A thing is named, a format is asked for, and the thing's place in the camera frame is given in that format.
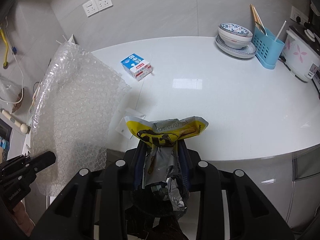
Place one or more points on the blue patterned porcelain bowl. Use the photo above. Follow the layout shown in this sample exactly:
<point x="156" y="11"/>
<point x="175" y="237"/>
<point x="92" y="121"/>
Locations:
<point x="234" y="35"/>

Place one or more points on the white wall socket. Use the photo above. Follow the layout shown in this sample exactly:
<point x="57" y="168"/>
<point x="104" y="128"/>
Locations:
<point x="298" y="16"/>
<point x="90" y="8"/>
<point x="103" y="4"/>

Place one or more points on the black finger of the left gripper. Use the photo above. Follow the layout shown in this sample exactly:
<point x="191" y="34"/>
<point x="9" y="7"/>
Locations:
<point x="40" y="162"/>

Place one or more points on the clear bubble wrap sheet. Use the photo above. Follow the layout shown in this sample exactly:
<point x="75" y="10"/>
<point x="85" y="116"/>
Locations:
<point x="74" y="108"/>

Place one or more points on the white floral rice cooker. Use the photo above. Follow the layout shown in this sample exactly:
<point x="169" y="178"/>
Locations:
<point x="301" y="52"/>

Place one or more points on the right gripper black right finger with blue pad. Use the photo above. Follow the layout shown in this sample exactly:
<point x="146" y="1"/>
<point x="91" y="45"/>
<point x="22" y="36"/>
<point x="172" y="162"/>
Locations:
<point x="231" y="205"/>

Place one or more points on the white wall socket far right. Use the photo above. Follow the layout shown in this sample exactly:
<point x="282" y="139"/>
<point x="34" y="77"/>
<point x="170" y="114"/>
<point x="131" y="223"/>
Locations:
<point x="298" y="16"/>

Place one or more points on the white wall socket left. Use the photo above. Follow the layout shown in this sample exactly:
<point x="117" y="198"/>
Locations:
<point x="90" y="8"/>

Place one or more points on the blue plastic utensil holder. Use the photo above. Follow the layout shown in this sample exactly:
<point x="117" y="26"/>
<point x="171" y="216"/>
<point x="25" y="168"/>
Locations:
<point x="268" y="49"/>

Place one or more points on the yellow snack bag wrapper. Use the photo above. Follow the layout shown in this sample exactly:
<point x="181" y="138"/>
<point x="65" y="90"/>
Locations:
<point x="162" y="165"/>

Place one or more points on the white straw in holder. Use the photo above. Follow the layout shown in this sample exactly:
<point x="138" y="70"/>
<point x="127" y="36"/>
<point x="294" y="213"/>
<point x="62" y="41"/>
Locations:
<point x="279" y="32"/>

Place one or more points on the wooden chopsticks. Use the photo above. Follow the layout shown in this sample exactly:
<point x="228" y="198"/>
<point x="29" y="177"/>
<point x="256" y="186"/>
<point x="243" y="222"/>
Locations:
<point x="257" y="20"/>

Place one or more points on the blue white milk carton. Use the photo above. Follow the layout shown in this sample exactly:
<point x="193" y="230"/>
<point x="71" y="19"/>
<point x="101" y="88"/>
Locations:
<point x="137" y="66"/>

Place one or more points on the blue rimmed porcelain plate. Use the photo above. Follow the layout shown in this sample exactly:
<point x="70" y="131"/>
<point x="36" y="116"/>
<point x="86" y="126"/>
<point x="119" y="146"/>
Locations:
<point x="247" y="52"/>

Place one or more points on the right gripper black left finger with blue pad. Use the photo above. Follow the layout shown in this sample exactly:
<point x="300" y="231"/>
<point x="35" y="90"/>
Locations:
<point x="72" y="214"/>

